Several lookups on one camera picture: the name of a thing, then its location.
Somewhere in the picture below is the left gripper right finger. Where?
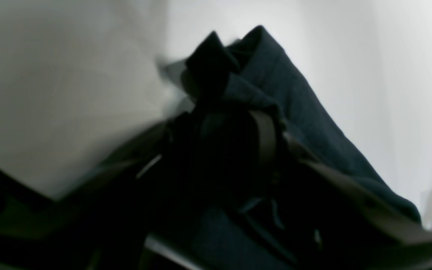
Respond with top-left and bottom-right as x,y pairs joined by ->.
250,111 -> 432,270

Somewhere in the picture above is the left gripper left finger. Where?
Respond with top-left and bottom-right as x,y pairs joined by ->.
0,121 -> 173,270

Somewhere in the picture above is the black long-sleeve t-shirt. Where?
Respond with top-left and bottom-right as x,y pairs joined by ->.
148,26 -> 426,270

